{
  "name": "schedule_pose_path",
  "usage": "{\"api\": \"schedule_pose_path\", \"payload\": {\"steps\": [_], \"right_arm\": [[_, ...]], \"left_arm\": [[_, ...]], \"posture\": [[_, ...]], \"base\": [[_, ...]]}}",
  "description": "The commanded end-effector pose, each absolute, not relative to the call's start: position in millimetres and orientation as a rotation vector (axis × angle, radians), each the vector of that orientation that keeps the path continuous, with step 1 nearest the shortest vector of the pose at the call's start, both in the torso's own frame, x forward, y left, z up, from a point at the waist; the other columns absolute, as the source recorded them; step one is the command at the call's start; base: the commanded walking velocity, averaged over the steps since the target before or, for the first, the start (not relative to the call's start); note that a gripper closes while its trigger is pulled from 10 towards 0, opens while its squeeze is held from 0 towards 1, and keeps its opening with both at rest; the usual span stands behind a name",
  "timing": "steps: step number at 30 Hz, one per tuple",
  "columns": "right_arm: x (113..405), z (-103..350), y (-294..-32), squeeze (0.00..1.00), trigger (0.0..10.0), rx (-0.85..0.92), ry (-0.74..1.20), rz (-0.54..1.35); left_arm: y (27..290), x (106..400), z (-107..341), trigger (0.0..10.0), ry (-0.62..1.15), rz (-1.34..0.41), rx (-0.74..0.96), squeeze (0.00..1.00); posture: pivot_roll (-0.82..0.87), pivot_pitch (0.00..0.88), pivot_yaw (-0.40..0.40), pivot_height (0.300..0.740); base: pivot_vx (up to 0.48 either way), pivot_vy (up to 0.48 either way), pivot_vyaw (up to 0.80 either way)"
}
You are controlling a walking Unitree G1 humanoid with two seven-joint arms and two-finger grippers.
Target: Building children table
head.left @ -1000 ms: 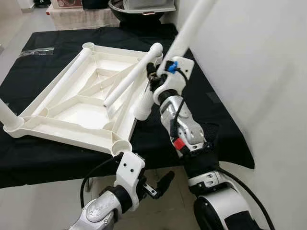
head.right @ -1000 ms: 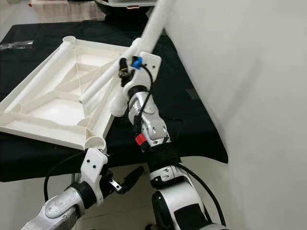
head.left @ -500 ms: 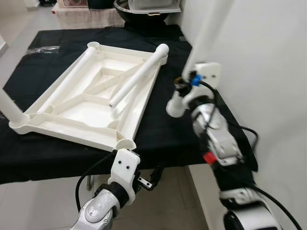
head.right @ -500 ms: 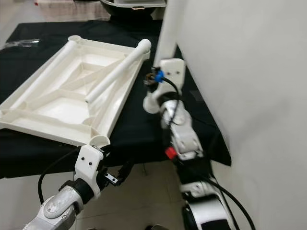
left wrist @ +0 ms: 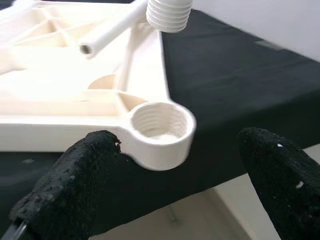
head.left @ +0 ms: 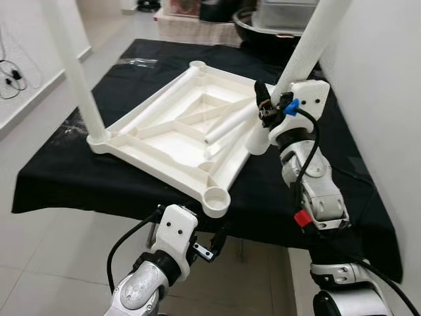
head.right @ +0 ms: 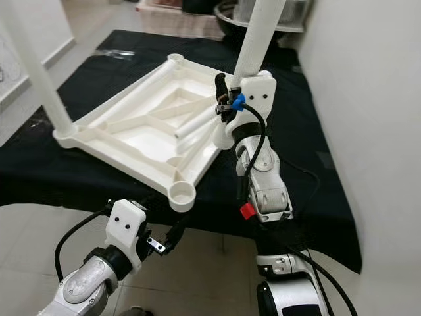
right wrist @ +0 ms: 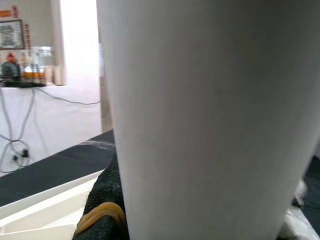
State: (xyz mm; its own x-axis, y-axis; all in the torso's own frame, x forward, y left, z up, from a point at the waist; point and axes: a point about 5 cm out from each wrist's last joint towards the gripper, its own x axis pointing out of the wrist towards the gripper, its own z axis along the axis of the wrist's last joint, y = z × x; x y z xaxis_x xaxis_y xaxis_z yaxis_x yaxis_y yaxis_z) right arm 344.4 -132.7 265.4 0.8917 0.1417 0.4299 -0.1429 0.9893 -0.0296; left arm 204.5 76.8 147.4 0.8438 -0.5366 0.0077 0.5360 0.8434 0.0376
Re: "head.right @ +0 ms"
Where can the checked cloth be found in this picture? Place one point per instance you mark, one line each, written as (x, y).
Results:
(177, 23)

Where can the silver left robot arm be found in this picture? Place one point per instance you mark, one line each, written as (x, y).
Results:
(85, 286)

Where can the white plastic table top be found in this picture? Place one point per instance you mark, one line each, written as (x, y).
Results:
(145, 141)

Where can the black tablecloth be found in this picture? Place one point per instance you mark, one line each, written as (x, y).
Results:
(52, 178)

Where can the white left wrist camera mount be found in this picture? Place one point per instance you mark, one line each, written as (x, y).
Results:
(128, 224)

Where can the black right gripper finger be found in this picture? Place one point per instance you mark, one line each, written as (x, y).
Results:
(222, 89)

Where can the metal basin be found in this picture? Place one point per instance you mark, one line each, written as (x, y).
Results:
(230, 26)

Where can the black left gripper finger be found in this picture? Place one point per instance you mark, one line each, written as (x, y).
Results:
(176, 236)

